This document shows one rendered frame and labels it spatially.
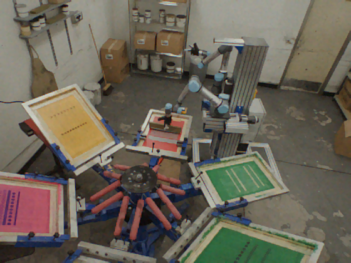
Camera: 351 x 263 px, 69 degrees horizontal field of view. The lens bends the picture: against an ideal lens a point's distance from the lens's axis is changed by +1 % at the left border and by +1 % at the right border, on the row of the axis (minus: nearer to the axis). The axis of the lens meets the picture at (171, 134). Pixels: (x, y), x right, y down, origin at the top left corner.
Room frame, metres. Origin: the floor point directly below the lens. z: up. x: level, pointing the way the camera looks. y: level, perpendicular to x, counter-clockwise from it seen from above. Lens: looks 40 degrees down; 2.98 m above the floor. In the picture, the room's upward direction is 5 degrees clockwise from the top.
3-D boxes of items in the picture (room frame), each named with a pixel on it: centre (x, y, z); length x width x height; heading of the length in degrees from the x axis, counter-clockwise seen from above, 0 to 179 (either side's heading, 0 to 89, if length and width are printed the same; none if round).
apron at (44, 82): (3.24, 1.93, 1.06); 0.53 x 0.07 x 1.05; 172
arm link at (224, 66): (3.14, -0.61, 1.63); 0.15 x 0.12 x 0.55; 155
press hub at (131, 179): (1.37, 0.24, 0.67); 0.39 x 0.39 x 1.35
